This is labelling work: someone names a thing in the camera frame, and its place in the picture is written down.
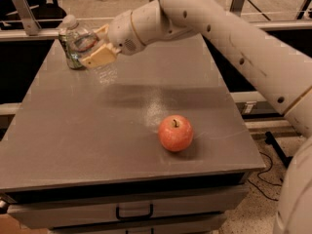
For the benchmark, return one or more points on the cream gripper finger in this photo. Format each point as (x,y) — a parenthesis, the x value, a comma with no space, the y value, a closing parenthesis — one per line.
(103,55)
(102,32)

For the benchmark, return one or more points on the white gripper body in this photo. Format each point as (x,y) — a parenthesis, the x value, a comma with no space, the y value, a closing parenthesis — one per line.
(121,33)

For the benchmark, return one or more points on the clear plastic water bottle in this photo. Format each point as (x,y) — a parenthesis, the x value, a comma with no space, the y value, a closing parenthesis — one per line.
(82,41)

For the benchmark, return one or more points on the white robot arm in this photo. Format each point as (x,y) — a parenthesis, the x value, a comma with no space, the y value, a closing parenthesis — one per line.
(279,72)

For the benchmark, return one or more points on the green soda can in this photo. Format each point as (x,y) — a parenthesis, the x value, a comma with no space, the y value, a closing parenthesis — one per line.
(71,59)

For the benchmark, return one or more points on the black office chair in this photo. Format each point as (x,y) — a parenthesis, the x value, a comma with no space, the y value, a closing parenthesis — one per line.
(48,14)

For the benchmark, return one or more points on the red apple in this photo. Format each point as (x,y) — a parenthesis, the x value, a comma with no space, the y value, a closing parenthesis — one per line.
(175,133)

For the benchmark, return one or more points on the grey cabinet drawer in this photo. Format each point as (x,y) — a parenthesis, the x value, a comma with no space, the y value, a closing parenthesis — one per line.
(210,200)

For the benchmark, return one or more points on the black stand leg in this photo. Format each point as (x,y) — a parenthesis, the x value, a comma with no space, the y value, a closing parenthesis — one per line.
(286,160)

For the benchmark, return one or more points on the left metal rail bracket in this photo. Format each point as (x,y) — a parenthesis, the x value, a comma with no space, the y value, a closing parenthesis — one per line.
(29,22)

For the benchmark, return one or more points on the black drawer handle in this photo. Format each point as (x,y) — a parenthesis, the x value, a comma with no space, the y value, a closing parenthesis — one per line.
(134,214)

